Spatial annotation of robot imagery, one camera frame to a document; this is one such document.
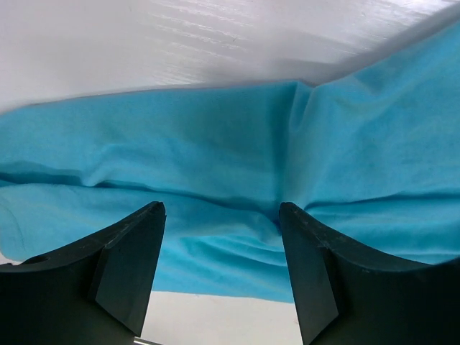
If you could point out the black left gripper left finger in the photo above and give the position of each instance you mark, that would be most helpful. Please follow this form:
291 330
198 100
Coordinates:
95 290

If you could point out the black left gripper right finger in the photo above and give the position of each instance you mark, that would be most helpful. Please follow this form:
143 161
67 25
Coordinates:
346 292

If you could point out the turquoise t-shirt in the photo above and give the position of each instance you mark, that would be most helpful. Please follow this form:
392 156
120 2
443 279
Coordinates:
374 155

